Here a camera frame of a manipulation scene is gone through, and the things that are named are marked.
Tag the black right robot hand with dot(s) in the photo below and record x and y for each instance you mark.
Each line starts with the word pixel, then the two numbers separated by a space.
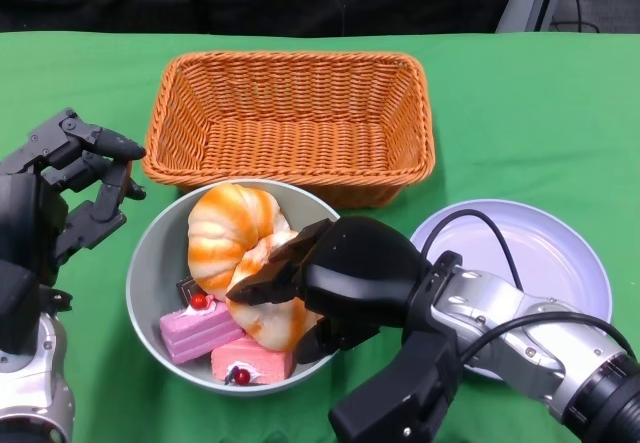
pixel 360 273

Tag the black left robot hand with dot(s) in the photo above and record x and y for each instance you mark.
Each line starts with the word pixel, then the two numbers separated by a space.
pixel 30 203

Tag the orange striped bread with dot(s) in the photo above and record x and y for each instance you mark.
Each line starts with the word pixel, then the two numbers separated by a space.
pixel 275 323
pixel 225 233

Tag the grey bowl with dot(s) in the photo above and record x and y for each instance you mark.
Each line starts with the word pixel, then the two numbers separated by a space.
pixel 155 273

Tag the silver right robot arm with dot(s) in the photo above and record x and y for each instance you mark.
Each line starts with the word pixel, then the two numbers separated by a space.
pixel 540 343

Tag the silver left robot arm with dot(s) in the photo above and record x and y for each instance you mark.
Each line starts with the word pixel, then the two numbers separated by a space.
pixel 35 388

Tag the salmon cake slice with berries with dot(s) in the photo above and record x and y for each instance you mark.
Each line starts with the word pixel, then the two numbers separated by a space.
pixel 260 360

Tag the orange wicker basket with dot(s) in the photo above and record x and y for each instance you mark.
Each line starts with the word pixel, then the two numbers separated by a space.
pixel 300 133

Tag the pink cake slice with cherry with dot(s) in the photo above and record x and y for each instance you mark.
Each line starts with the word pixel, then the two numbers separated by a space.
pixel 200 330

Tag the chocolate cake slice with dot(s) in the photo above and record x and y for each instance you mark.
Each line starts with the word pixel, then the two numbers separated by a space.
pixel 187 288

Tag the pale lavender plate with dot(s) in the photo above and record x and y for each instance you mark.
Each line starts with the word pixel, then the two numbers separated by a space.
pixel 550 243

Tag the green tablecloth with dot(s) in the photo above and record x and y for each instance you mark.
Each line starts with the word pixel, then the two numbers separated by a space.
pixel 500 113

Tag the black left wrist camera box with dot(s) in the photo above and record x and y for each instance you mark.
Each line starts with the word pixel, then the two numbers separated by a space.
pixel 15 303

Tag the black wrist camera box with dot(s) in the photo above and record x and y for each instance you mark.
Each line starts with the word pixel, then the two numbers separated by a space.
pixel 15 303
pixel 400 398

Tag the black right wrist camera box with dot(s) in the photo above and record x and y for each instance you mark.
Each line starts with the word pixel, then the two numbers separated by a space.
pixel 400 398

